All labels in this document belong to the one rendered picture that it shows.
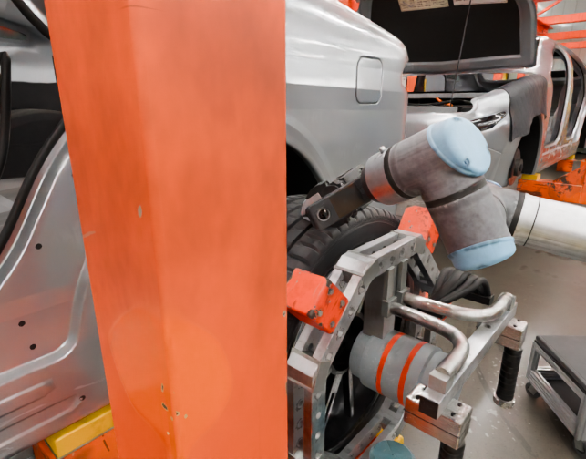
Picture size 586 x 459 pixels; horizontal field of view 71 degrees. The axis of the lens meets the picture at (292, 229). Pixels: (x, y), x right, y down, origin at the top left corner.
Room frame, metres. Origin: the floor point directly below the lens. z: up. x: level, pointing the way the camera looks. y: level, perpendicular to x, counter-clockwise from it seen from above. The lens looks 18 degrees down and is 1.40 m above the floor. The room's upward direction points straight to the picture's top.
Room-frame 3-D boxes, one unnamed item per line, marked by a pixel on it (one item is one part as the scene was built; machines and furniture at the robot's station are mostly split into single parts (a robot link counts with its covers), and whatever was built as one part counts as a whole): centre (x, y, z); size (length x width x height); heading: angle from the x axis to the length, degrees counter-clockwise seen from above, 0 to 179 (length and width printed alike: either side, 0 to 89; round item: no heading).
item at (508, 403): (0.76, -0.48, 0.83); 0.04 x 0.04 x 0.16
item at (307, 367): (0.79, -0.19, 0.85); 0.54 x 0.07 x 0.54; 138
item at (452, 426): (0.53, -0.23, 0.93); 0.09 x 0.05 x 0.05; 48
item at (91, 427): (0.76, 0.50, 0.71); 0.14 x 0.14 x 0.05; 48
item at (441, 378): (0.64, -0.22, 1.03); 0.19 x 0.18 x 0.11; 48
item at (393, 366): (0.75, -0.24, 0.85); 0.21 x 0.14 x 0.14; 48
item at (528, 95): (3.44, -1.83, 1.36); 0.71 x 0.30 x 0.51; 138
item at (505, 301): (0.79, -0.35, 1.03); 0.19 x 0.18 x 0.11; 48
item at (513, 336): (0.78, -0.46, 0.93); 0.09 x 0.05 x 0.05; 48
